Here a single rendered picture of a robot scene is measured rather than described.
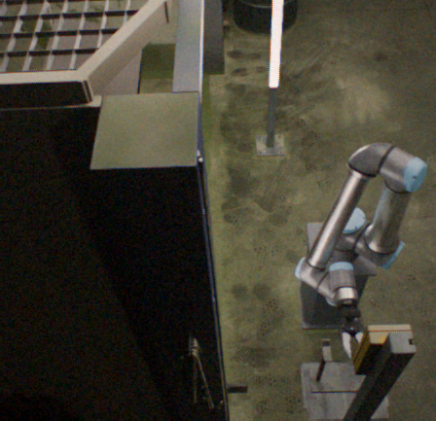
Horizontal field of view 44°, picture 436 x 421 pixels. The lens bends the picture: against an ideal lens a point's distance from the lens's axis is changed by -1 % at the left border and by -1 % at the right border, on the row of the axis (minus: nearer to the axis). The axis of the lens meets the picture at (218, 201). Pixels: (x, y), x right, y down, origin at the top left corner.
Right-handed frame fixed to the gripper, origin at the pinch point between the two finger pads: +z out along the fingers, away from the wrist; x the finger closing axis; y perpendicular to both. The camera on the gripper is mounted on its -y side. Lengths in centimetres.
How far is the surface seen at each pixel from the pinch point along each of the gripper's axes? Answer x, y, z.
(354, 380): -4.5, 29.6, -0.1
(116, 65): 62, -121, -12
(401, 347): 0, -55, 19
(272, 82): 15, 45, -192
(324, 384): 7.5, 29.6, 1.2
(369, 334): 5.2, -45.3, 11.6
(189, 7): 49, -119, -32
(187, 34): 49, -119, -23
